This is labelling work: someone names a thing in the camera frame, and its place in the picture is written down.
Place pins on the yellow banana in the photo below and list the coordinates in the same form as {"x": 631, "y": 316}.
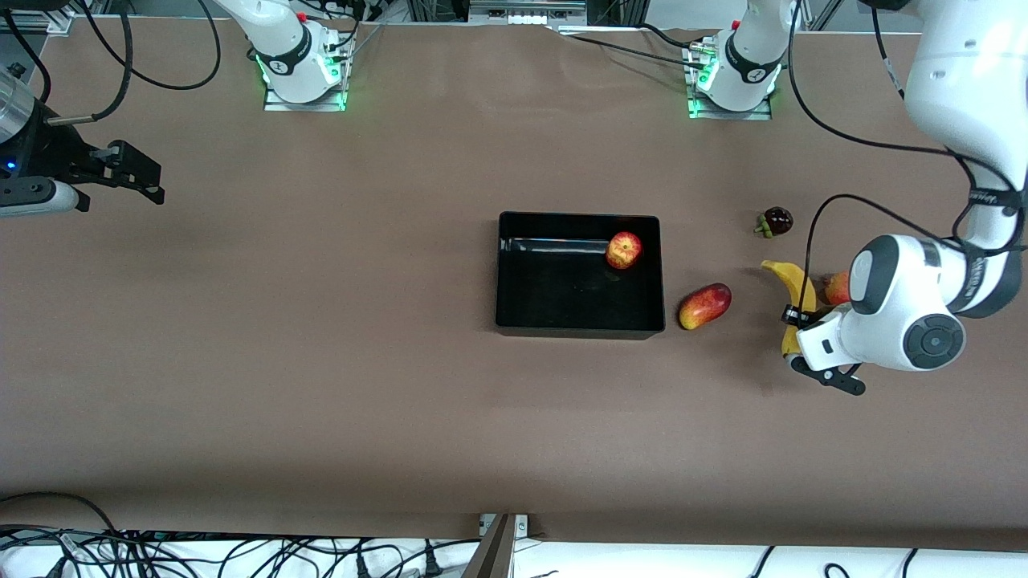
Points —
{"x": 791, "y": 281}

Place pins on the plain red apple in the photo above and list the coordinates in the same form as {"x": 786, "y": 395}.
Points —
{"x": 839, "y": 287}

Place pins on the black plastic box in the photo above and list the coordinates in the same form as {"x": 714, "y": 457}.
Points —
{"x": 562, "y": 297}

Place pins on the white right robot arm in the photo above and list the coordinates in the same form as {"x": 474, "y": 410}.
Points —
{"x": 277, "y": 36}

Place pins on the dark grey pole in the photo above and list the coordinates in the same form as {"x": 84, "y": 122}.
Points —
{"x": 490, "y": 558}

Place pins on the dark purple mangosteen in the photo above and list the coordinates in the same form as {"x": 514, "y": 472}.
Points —
{"x": 777, "y": 220}

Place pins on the grey metal frame block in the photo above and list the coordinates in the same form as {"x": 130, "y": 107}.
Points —
{"x": 526, "y": 14}

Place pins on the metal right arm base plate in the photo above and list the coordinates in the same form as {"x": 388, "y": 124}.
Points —
{"x": 305, "y": 107}

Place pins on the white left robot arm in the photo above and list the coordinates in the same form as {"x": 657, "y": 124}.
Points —
{"x": 964, "y": 72}

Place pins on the red yellow mango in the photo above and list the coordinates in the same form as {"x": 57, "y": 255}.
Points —
{"x": 704, "y": 307}

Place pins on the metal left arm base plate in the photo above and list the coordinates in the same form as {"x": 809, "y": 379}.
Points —
{"x": 731, "y": 116}

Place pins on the red apple with yellow patch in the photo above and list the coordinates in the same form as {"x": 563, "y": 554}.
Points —
{"x": 624, "y": 250}

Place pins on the small metal bracket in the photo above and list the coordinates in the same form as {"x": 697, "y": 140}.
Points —
{"x": 521, "y": 526}

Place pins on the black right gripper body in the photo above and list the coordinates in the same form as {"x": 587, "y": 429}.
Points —
{"x": 50, "y": 154}

